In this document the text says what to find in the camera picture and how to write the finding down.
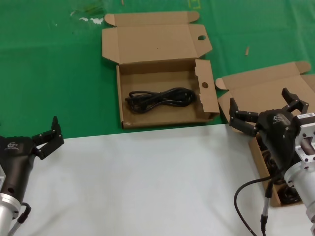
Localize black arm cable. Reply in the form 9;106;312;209
7;201;32;236
233;147;296;236

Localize green table cloth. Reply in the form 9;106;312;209
0;0;315;141

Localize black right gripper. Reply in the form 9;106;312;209
228;88;310;170

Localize flat brown cardboard mailer box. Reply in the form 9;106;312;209
101;11;221;129
215;61;315;207

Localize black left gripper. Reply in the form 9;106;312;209
0;116;65;201

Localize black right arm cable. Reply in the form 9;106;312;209
233;147;296;236

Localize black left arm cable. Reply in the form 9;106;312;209
7;201;32;236

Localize grey connector right arm cable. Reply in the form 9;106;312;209
259;177;275;236

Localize black power cable pile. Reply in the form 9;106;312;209
258;137;303;205

